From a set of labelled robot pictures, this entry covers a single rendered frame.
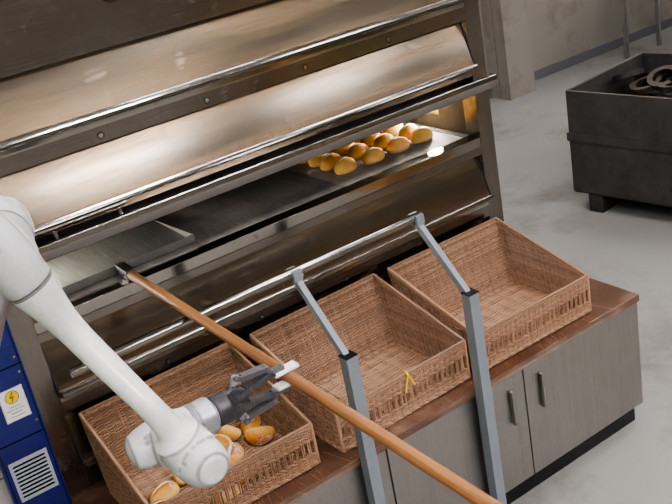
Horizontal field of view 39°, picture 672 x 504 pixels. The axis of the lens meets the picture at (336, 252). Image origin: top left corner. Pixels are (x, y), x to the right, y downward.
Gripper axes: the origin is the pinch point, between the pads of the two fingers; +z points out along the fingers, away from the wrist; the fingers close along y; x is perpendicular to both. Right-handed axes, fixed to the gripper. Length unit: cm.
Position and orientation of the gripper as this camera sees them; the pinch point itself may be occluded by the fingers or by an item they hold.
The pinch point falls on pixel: (286, 375)
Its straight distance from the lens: 232.7
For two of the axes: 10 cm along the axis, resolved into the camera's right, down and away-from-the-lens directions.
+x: 5.7, 2.3, -7.9
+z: 8.0, -3.6, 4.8
